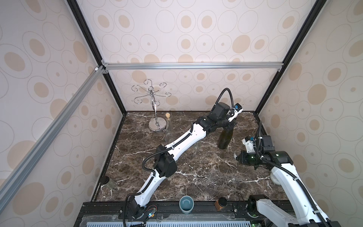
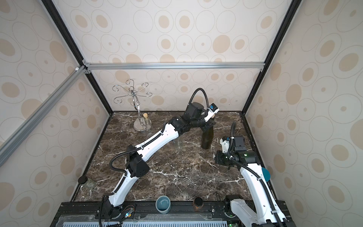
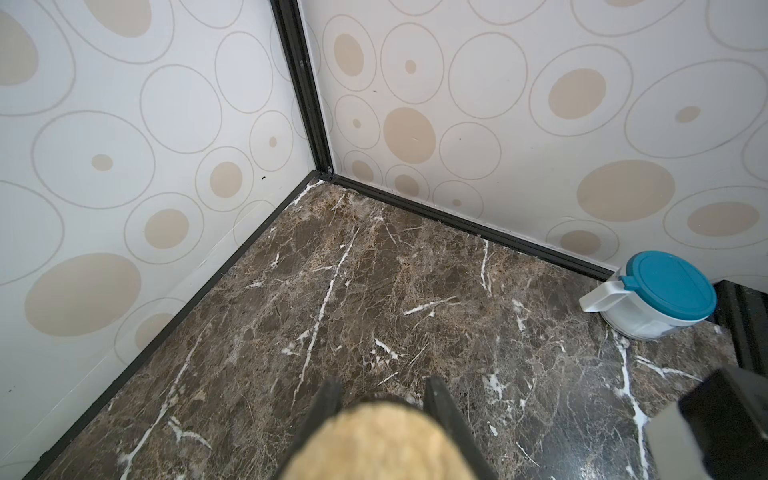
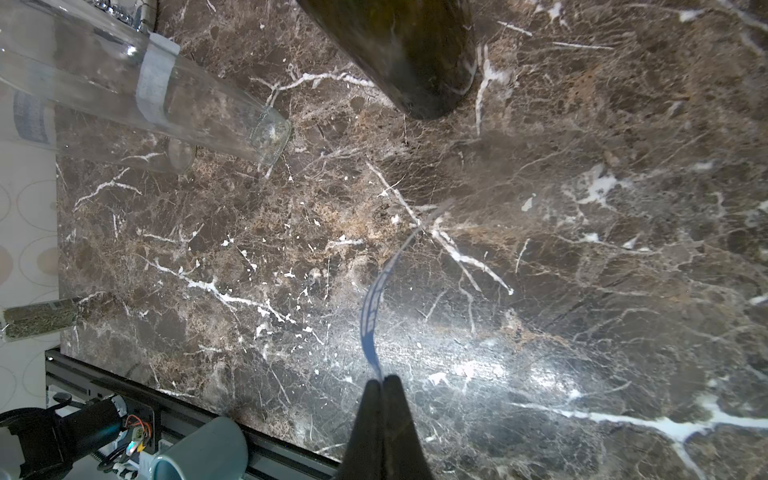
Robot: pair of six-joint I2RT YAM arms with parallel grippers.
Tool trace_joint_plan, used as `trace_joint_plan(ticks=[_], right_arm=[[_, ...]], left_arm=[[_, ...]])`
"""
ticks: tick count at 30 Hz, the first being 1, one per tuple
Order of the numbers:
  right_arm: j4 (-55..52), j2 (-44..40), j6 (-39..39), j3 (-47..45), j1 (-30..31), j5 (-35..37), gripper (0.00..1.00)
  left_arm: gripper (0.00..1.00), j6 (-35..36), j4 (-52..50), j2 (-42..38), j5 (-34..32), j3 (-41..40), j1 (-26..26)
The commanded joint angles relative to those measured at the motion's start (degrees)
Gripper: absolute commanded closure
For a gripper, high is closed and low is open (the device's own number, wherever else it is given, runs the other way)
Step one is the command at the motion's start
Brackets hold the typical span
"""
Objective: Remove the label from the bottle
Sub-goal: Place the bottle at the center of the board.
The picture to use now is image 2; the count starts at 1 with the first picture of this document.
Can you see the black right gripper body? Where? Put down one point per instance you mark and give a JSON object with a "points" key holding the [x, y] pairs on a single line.
{"points": [[220, 158]]}

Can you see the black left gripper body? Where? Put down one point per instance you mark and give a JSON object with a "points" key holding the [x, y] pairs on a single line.
{"points": [[201, 122]]}

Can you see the dark green wine bottle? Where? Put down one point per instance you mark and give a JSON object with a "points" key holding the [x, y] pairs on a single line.
{"points": [[208, 133]]}

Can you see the clear bottle black cap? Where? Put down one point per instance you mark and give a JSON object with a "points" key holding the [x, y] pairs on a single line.
{"points": [[178, 143]]}

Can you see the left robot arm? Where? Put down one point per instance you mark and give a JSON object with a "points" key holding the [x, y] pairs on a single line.
{"points": [[133, 163]]}

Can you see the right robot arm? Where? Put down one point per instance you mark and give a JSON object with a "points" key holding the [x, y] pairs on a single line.
{"points": [[266, 212]]}

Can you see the tall clear corked bottle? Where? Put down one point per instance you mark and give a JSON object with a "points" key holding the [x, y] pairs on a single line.
{"points": [[148, 126]]}

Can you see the small dark capped bottle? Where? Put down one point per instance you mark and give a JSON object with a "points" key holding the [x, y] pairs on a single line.
{"points": [[87, 183]]}

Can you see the white teal round object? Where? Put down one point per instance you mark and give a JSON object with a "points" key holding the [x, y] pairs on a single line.
{"points": [[266, 174]]}

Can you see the small brown black cup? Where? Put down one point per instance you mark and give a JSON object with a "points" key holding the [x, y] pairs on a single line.
{"points": [[198, 203]]}

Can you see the chrome glass holder stand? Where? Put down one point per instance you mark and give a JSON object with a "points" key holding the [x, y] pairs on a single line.
{"points": [[134, 94]]}

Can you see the blue grey ceramic cup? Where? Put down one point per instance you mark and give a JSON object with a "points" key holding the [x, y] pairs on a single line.
{"points": [[163, 204]]}

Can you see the horizontal aluminium rail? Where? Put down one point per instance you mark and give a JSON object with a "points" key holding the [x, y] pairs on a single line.
{"points": [[175, 66]]}

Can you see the left diagonal aluminium rail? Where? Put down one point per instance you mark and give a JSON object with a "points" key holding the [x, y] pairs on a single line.
{"points": [[19, 135]]}

